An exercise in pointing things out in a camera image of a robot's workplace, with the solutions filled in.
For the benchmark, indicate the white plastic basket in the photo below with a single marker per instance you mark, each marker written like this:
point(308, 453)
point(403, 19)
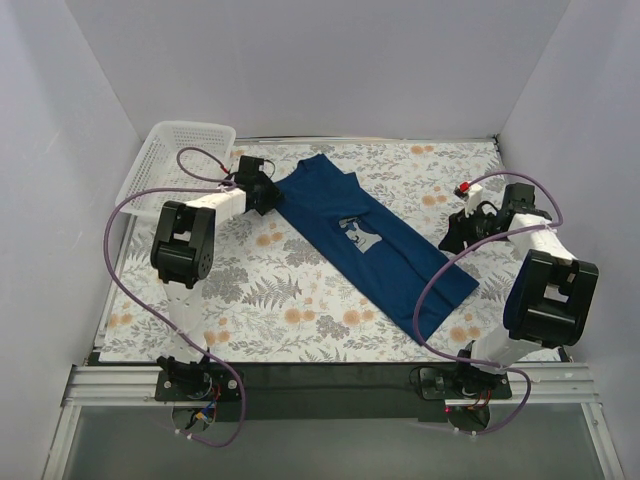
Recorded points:
point(181, 158)

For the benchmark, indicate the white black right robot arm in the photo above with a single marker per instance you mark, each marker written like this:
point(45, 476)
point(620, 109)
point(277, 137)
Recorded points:
point(548, 304)

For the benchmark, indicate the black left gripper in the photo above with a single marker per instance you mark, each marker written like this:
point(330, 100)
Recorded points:
point(270, 195)

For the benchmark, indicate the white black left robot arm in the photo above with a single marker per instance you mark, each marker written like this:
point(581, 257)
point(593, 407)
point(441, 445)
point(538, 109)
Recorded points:
point(183, 255)

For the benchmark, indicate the floral patterned tablecloth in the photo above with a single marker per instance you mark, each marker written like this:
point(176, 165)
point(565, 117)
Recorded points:
point(271, 297)

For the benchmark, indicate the aluminium frame rail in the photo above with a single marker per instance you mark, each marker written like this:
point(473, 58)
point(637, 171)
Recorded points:
point(119, 385)

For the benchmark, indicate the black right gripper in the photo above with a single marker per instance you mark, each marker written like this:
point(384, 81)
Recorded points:
point(461, 230)

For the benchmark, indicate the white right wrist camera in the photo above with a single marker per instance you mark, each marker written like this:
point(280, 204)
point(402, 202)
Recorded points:
point(471, 194)

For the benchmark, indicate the blue printed t-shirt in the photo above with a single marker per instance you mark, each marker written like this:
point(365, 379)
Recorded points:
point(387, 261)

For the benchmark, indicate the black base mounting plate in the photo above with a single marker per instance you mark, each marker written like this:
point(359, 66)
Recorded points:
point(330, 391)

